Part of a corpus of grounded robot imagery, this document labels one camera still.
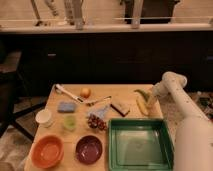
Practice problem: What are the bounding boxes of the yellow banana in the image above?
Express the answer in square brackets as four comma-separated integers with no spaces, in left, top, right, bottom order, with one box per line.
[136,97,149,116]

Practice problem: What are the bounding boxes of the black chair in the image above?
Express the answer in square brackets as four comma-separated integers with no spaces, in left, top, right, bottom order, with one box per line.
[0,51,46,141]

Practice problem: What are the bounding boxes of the bag of red grapes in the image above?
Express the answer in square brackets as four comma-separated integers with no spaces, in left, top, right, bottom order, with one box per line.
[87,105,109,131]

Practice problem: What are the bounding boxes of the orange bowl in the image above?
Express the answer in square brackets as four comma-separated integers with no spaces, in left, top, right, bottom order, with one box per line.
[31,135,64,169]

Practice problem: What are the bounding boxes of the green plastic tray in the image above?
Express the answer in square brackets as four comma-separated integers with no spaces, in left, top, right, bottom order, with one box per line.
[108,119,174,171]

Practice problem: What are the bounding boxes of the metal spoon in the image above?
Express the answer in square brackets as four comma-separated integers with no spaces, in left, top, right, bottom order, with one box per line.
[86,96,111,106]

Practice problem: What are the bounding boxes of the white cup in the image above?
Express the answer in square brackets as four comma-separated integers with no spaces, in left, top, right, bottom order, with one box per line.
[35,109,53,127]

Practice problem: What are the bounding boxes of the green plastic cup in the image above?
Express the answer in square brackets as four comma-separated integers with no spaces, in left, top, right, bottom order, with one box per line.
[63,116,76,131]

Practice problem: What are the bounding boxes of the blue sponge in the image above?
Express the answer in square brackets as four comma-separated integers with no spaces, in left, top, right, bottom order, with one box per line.
[57,102,76,113]

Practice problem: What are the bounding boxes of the orange fruit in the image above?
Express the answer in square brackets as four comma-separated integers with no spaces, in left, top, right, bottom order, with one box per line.
[80,88,91,98]

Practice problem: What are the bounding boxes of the purple bowl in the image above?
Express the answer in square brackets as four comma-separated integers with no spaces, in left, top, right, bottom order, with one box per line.
[75,135,103,165]

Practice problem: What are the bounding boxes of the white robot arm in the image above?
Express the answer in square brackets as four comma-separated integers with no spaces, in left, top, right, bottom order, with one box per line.
[148,71,213,171]

